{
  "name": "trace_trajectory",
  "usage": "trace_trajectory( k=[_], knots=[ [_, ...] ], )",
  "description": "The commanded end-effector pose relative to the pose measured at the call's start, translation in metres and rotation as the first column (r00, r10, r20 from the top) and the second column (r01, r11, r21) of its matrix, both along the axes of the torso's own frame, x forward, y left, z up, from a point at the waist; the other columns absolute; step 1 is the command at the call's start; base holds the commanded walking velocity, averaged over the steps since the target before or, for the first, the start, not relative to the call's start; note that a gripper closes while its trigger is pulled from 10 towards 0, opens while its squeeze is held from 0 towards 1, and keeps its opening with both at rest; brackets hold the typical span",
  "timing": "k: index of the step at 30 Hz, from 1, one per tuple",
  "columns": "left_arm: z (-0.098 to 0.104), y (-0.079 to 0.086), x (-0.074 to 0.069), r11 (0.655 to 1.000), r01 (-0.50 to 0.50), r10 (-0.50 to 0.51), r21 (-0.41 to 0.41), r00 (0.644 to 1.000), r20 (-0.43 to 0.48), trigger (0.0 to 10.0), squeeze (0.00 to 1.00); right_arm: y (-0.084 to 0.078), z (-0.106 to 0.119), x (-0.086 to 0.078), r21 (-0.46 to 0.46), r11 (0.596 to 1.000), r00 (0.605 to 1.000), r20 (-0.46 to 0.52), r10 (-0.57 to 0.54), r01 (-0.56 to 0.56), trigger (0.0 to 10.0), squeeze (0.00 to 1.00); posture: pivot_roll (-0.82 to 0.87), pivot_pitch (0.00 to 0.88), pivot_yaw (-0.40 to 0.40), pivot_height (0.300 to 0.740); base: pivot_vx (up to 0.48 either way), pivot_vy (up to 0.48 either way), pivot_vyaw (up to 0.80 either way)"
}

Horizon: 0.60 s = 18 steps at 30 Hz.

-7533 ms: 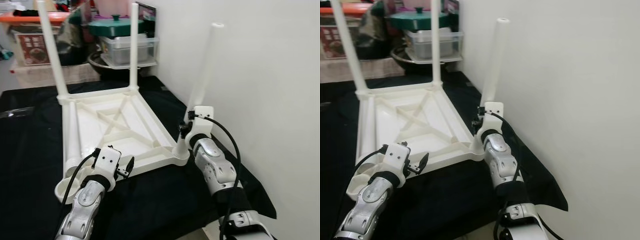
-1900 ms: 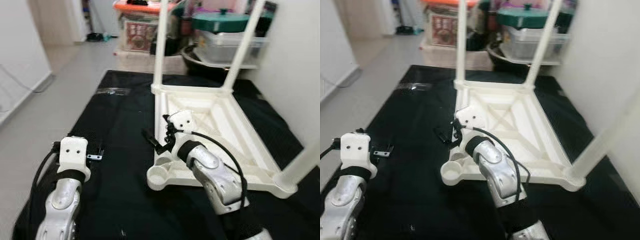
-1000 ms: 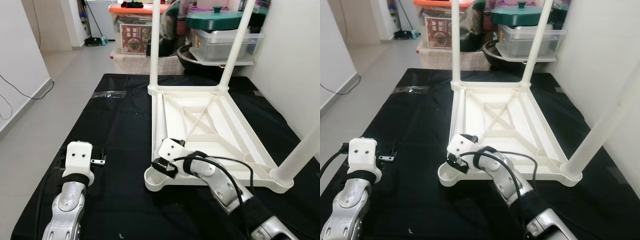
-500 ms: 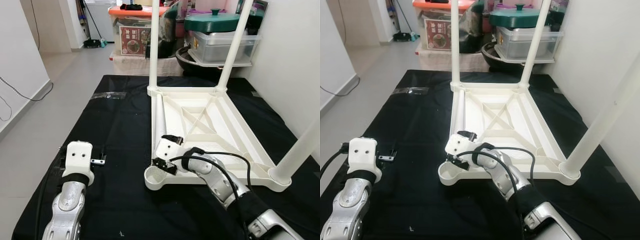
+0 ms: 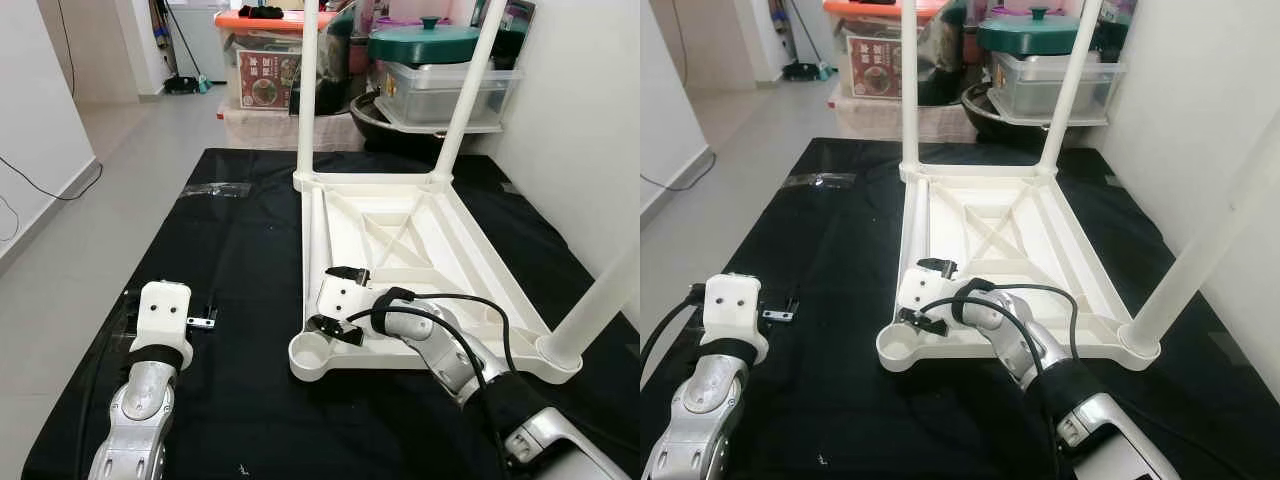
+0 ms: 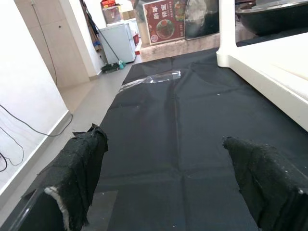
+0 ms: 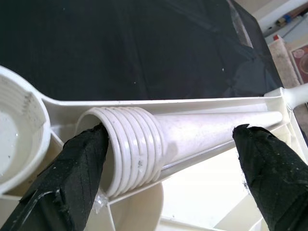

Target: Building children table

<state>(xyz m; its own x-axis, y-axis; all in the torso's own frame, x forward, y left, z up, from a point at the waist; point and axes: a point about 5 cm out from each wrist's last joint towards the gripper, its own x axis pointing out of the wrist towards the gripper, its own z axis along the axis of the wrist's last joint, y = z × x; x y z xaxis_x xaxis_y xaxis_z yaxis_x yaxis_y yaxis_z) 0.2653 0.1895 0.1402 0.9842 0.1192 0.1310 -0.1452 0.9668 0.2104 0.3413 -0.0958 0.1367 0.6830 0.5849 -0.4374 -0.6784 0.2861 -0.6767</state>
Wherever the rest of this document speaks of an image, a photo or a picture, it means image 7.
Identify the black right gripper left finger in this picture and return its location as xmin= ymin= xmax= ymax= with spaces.
xmin=0 ymin=122 xmax=109 ymax=231

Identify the white plastic table top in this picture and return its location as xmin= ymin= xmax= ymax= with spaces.
xmin=0 ymin=64 xmax=308 ymax=231

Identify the black table cloth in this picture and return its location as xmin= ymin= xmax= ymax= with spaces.
xmin=0 ymin=0 xmax=286 ymax=102

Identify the red printed carton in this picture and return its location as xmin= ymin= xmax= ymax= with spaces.
xmin=287 ymin=43 xmax=308 ymax=85

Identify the white plastic table leg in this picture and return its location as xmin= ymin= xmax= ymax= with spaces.
xmin=282 ymin=83 xmax=308 ymax=108
xmin=76 ymin=105 xmax=283 ymax=199

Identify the clear tape strip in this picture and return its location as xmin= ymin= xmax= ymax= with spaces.
xmin=228 ymin=0 xmax=255 ymax=49

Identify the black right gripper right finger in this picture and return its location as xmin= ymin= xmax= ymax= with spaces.
xmin=232 ymin=124 xmax=308 ymax=231

